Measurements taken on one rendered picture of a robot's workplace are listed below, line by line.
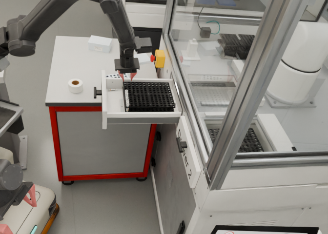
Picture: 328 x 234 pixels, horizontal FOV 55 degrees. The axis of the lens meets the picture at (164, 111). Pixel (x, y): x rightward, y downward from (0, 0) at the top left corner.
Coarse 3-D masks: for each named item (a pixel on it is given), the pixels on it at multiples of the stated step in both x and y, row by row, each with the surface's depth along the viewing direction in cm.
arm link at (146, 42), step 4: (136, 40) 122; (140, 40) 122; (144, 40) 123; (148, 40) 123; (136, 44) 122; (140, 44) 122; (144, 44) 123; (148, 44) 123; (124, 48) 117; (128, 48) 116; (132, 48) 116; (136, 48) 121; (140, 48) 122; (144, 48) 124; (148, 48) 125; (124, 52) 119; (128, 52) 120; (132, 52) 120; (140, 52) 125; (144, 52) 126; (148, 52) 127
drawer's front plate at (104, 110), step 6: (102, 72) 146; (102, 78) 143; (102, 84) 140; (102, 90) 137; (102, 96) 134; (102, 102) 131; (102, 108) 128; (102, 114) 129; (102, 120) 131; (102, 126) 133
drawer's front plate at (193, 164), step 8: (184, 120) 130; (184, 128) 127; (184, 136) 126; (192, 144) 121; (184, 152) 126; (192, 152) 118; (192, 160) 116; (192, 168) 116; (200, 168) 113; (192, 176) 116; (192, 184) 117
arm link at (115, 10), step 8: (104, 0) 78; (112, 0) 78; (120, 0) 85; (104, 8) 81; (112, 8) 82; (120, 8) 89; (112, 16) 93; (120, 16) 93; (112, 24) 98; (120, 24) 99; (128, 24) 101; (120, 32) 104; (128, 32) 106; (120, 40) 110; (128, 40) 111
